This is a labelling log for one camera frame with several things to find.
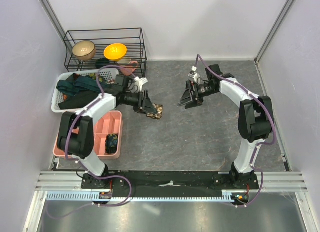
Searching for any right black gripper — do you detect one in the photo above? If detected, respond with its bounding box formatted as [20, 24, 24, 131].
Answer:
[178, 80, 218, 110]

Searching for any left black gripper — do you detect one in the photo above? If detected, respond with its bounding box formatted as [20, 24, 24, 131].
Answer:
[122, 90, 157, 116]

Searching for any brown floral tie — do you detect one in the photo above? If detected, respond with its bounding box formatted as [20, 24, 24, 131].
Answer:
[146, 103, 165, 121]

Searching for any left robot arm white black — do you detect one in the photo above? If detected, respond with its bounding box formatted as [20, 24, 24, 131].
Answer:
[56, 75, 162, 189]

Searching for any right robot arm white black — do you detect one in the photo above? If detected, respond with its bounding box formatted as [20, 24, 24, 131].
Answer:
[178, 64, 275, 190]

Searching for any pink divided tray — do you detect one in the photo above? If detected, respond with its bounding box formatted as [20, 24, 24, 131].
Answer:
[53, 110, 123, 160]

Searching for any pink mug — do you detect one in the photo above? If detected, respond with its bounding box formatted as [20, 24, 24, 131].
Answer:
[117, 60, 140, 76]

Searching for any rolled dark floral tie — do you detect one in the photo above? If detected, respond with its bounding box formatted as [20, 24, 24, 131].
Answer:
[105, 133, 119, 155]

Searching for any green floral tie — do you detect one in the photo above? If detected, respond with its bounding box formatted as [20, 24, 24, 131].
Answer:
[85, 72, 108, 84]

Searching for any orange bowl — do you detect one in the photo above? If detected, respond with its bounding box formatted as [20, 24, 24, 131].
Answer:
[103, 43, 128, 61]

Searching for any dark green bowl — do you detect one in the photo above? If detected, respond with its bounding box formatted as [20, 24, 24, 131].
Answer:
[95, 58, 110, 69]

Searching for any black tie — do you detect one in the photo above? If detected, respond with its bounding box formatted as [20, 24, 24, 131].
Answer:
[58, 90, 99, 110]

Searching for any teal tie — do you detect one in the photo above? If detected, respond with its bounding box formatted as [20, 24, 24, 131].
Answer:
[56, 73, 101, 97]

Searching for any beige bowl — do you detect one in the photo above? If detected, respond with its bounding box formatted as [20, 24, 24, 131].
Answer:
[72, 40, 96, 61]

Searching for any white perforated basket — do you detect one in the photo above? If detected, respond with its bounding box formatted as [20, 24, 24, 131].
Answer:
[51, 68, 119, 113]

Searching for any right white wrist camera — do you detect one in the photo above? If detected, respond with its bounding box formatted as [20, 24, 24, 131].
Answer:
[188, 66, 201, 83]

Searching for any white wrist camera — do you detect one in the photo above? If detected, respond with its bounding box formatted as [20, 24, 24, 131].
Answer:
[134, 76, 148, 92]
[188, 66, 201, 83]

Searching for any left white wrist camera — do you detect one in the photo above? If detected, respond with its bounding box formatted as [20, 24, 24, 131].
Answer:
[134, 76, 148, 92]

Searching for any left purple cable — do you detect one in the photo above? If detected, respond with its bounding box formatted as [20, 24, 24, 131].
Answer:
[46, 64, 141, 220]

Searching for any black wire rack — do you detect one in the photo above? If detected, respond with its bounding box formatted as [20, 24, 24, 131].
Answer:
[63, 27, 148, 85]

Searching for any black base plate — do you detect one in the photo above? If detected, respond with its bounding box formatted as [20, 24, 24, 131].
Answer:
[81, 170, 259, 197]

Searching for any light blue cable duct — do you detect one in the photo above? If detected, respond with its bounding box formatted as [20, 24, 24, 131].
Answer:
[46, 191, 250, 203]

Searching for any aluminium rail frame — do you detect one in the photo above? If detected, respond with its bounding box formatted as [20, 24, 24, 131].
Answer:
[23, 157, 318, 232]

